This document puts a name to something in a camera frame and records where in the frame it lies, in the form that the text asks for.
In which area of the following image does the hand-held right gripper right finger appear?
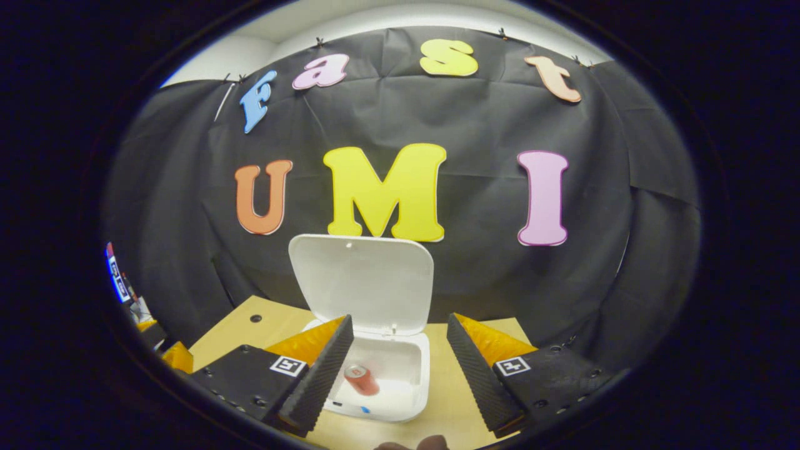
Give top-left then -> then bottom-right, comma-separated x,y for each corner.
446,312 -> 632,438

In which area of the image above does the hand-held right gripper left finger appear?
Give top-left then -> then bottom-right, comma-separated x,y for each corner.
187,314 -> 354,437

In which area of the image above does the orange pop can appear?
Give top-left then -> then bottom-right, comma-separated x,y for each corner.
344,364 -> 381,396

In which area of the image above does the white desktop garbage bin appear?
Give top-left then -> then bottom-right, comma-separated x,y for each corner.
289,234 -> 435,423

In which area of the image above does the wooden desktop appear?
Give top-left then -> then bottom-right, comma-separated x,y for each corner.
187,295 -> 532,450

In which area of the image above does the thin white rod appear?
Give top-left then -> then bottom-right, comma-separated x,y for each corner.
214,82 -> 235,123

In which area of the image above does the black backdrop cloth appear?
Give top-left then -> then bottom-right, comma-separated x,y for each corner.
103,26 -> 702,376

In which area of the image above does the colourful wall poster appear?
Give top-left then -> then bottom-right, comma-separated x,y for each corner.
105,242 -> 135,304

